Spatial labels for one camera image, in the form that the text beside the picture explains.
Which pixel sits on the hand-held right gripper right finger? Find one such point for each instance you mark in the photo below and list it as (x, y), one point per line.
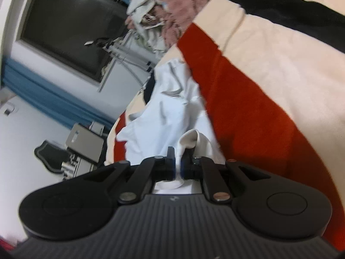
(188, 170)

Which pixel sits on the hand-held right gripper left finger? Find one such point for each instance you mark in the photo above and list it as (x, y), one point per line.
(165, 170)

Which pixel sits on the white shirt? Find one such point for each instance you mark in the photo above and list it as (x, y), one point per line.
(161, 118)

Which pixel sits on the grey metal box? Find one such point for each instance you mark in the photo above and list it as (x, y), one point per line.
(85, 143)

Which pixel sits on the red cream black striped blanket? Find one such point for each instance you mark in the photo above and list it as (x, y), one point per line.
(269, 72)

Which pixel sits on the blue curtain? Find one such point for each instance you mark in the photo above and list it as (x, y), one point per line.
(48, 91)

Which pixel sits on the white patterned garment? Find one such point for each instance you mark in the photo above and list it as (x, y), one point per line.
(140, 0)

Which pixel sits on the dark window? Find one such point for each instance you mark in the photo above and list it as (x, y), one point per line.
(70, 24)

